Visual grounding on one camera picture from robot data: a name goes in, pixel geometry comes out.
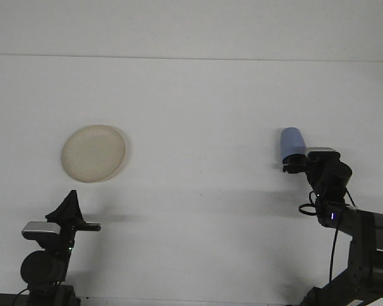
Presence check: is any pale blue cup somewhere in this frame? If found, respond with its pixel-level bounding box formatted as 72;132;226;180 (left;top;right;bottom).
280;127;306;160

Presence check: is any pale round plate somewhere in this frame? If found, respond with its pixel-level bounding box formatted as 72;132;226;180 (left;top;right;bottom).
61;124;130;184

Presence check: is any dark robot platform edge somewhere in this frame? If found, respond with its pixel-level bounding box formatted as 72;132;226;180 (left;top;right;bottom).
0;291;29;306

